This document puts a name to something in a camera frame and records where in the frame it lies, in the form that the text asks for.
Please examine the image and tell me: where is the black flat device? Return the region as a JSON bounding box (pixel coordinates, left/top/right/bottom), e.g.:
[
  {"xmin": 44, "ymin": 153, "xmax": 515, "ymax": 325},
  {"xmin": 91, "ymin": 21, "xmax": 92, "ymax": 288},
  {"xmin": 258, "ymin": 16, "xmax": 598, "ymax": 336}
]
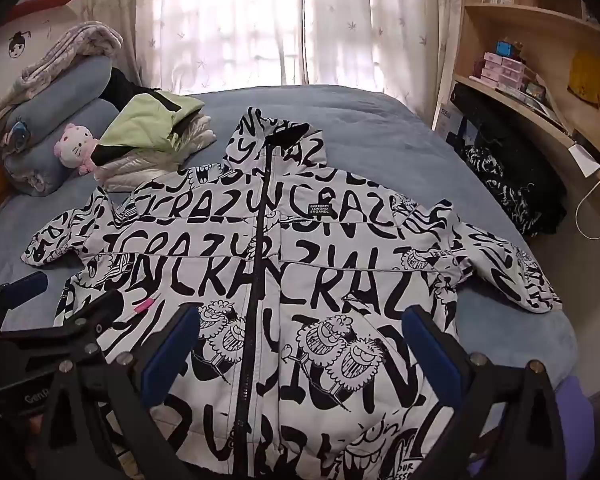
[{"xmin": 572, "ymin": 129, "xmax": 600, "ymax": 173}]

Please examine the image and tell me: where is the black cloth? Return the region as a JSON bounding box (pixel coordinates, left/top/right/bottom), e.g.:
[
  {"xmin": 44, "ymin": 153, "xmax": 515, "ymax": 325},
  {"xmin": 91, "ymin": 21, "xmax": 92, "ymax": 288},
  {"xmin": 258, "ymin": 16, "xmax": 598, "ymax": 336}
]
[{"xmin": 99, "ymin": 66, "xmax": 153, "ymax": 107}]

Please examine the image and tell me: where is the cartoon head wall sticker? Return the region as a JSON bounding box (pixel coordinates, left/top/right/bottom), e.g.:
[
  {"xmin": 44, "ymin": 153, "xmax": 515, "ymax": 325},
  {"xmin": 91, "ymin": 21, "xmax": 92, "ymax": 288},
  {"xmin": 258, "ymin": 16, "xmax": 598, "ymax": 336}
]
[{"xmin": 7, "ymin": 30, "xmax": 33, "ymax": 61}]

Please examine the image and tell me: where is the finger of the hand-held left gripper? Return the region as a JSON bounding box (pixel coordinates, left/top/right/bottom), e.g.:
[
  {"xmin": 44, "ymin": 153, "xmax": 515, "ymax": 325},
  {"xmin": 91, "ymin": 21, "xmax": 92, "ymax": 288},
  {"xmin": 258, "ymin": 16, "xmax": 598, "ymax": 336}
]
[
  {"xmin": 40, "ymin": 294, "xmax": 148, "ymax": 361},
  {"xmin": 0, "ymin": 271, "xmax": 49, "ymax": 333}
]

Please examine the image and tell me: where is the pink white cat plush toy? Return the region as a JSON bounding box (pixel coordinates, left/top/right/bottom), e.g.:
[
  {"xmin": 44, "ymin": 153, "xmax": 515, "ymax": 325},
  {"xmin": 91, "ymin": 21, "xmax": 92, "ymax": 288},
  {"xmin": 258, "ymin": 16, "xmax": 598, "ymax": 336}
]
[{"xmin": 54, "ymin": 122, "xmax": 103, "ymax": 176}]

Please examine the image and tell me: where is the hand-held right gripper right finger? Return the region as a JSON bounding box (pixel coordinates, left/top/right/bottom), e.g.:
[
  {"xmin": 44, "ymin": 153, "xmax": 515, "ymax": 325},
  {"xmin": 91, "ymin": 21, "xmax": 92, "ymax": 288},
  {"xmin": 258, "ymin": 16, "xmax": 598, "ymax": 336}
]
[{"xmin": 402, "ymin": 305, "xmax": 568, "ymax": 480}]

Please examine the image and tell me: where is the grey white fluffy blanket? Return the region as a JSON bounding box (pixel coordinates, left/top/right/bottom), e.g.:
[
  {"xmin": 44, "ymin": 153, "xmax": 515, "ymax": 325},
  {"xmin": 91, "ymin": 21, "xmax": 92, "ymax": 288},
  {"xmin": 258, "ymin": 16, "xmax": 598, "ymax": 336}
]
[{"xmin": 20, "ymin": 21, "xmax": 123, "ymax": 98}]

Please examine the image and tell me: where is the white blue box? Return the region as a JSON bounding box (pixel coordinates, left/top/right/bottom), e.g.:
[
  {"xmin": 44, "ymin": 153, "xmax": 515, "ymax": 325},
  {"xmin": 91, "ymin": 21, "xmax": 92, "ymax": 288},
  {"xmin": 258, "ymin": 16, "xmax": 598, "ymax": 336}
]
[{"xmin": 447, "ymin": 105, "xmax": 481, "ymax": 147}]

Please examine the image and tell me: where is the wooden shelf unit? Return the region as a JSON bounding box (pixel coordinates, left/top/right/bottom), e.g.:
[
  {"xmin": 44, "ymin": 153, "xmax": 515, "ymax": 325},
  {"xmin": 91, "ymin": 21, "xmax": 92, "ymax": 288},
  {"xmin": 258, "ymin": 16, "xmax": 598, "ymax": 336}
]
[{"xmin": 432, "ymin": 0, "xmax": 600, "ymax": 241}]

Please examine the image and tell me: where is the black white printed jacket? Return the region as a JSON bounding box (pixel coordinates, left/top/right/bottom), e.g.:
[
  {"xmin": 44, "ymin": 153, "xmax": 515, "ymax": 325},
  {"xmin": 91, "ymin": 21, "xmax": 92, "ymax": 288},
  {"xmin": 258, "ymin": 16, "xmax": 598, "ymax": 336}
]
[{"xmin": 22, "ymin": 106, "xmax": 563, "ymax": 480}]

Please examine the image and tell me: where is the colourful small box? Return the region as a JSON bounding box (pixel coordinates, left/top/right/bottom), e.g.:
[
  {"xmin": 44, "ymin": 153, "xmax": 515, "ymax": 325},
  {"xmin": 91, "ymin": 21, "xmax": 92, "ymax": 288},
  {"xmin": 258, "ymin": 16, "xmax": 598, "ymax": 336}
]
[{"xmin": 524, "ymin": 82, "xmax": 549, "ymax": 107}]

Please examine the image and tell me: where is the black clothing on shelf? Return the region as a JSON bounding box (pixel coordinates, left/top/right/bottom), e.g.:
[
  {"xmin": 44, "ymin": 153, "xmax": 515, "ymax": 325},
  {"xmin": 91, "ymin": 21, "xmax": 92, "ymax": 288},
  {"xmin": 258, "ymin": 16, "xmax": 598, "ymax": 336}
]
[{"xmin": 452, "ymin": 82, "xmax": 568, "ymax": 238}]

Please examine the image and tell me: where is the red wall decal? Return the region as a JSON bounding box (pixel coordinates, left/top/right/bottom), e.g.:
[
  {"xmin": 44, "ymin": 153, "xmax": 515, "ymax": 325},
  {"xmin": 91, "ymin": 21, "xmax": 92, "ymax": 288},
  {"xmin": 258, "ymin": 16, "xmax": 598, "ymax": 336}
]
[{"xmin": 7, "ymin": 0, "xmax": 83, "ymax": 23}]

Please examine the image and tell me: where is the silver puffer jacket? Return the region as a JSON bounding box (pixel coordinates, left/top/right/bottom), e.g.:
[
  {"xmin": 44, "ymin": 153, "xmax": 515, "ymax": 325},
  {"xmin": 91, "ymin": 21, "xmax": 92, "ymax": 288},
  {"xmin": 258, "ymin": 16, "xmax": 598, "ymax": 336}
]
[{"xmin": 92, "ymin": 115, "xmax": 216, "ymax": 193}]

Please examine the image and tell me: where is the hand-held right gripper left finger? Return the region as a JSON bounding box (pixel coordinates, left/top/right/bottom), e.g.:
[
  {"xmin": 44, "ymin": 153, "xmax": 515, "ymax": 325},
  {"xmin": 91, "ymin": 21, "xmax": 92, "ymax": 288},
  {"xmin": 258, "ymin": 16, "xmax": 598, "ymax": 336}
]
[{"xmin": 37, "ymin": 304, "xmax": 202, "ymax": 480}]

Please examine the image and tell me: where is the white cable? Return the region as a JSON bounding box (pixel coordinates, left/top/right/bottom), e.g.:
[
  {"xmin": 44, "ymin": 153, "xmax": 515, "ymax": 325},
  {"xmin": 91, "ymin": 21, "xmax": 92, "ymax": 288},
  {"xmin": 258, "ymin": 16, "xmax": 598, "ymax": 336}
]
[{"xmin": 574, "ymin": 174, "xmax": 600, "ymax": 241}]

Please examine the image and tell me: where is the light green jacket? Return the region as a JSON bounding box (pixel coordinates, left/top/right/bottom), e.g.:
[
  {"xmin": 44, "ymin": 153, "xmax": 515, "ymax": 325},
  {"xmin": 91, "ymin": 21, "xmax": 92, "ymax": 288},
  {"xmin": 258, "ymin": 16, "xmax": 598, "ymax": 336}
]
[{"xmin": 100, "ymin": 89, "xmax": 206, "ymax": 153}]

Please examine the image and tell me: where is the blue rolled blanket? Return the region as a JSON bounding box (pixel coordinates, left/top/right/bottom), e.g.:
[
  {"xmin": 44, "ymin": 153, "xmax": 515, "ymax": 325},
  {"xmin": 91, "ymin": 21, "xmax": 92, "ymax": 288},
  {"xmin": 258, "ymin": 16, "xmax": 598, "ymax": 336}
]
[
  {"xmin": 2, "ymin": 97, "xmax": 121, "ymax": 196},
  {"xmin": 0, "ymin": 55, "xmax": 113, "ymax": 126}
]

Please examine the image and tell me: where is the sheer white curtain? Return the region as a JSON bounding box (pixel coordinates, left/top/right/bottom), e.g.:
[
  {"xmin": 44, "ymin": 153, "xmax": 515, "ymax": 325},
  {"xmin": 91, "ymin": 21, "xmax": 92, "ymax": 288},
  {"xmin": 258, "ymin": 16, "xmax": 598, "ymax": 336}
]
[
  {"xmin": 302, "ymin": 0, "xmax": 463, "ymax": 121},
  {"xmin": 80, "ymin": 0, "xmax": 303, "ymax": 98}
]

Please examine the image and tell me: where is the black white patterned garment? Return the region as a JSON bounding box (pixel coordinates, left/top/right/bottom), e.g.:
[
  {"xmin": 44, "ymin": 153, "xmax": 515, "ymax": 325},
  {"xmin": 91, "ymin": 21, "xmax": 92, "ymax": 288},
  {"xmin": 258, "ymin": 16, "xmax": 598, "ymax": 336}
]
[{"xmin": 462, "ymin": 144, "xmax": 533, "ymax": 233}]

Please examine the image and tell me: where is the white paper note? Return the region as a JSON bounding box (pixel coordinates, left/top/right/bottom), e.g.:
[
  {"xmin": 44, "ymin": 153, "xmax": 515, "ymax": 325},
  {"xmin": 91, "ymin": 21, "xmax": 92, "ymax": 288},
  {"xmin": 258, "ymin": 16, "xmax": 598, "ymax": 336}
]
[{"xmin": 569, "ymin": 142, "xmax": 600, "ymax": 178}]

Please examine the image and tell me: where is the yellow cloth pouch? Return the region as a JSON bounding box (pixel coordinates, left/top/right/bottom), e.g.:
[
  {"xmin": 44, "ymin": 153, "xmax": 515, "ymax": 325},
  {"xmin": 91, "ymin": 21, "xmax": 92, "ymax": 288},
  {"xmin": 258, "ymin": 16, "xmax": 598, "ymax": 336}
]
[{"xmin": 567, "ymin": 51, "xmax": 600, "ymax": 108}]

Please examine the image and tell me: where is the stack of pink boxes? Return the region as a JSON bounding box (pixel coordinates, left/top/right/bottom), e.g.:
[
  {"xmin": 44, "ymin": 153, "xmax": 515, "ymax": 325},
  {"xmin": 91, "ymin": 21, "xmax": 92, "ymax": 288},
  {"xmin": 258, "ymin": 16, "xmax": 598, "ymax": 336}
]
[{"xmin": 480, "ymin": 50, "xmax": 527, "ymax": 87}]

